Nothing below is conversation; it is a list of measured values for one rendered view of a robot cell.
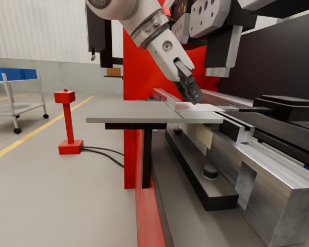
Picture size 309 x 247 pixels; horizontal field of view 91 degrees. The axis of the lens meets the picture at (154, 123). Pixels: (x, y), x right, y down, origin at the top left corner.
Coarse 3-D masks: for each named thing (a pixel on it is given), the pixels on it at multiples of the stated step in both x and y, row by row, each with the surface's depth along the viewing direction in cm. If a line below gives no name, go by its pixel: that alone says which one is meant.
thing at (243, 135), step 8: (216, 112) 37; (224, 120) 31; (232, 120) 31; (224, 128) 31; (232, 128) 28; (240, 128) 27; (248, 128) 27; (232, 136) 28; (240, 136) 27; (248, 136) 27
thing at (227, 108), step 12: (264, 96) 45; (276, 96) 45; (228, 108) 39; (240, 108) 39; (252, 108) 40; (264, 108) 41; (276, 108) 40; (288, 108) 37; (300, 108) 37; (288, 120) 37; (300, 120) 38
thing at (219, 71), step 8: (224, 32) 32; (232, 32) 29; (240, 32) 30; (208, 40) 38; (216, 40) 35; (224, 40) 32; (232, 40) 30; (208, 48) 38; (216, 48) 35; (224, 48) 32; (232, 48) 30; (208, 56) 38; (216, 56) 35; (224, 56) 32; (232, 56) 31; (208, 64) 38; (216, 64) 35; (224, 64) 32; (232, 64) 31; (208, 72) 40; (216, 72) 36; (224, 72) 33
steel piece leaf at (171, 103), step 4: (168, 96) 41; (168, 100) 41; (172, 100) 37; (168, 104) 41; (172, 104) 37; (176, 104) 41; (180, 104) 41; (184, 104) 42; (188, 104) 42; (192, 104) 42; (196, 104) 43; (200, 104) 43; (172, 108) 37; (176, 108) 36; (180, 108) 37; (184, 108) 37; (188, 108) 37; (192, 108) 37; (196, 108) 38; (200, 108) 38; (204, 108) 38; (208, 108) 39
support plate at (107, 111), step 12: (96, 108) 33; (108, 108) 33; (120, 108) 34; (132, 108) 35; (144, 108) 35; (156, 108) 36; (168, 108) 37; (96, 120) 27; (108, 120) 27; (120, 120) 27; (132, 120) 28; (144, 120) 28; (156, 120) 29; (168, 120) 29; (180, 120) 29; (192, 120) 30; (204, 120) 30; (216, 120) 30
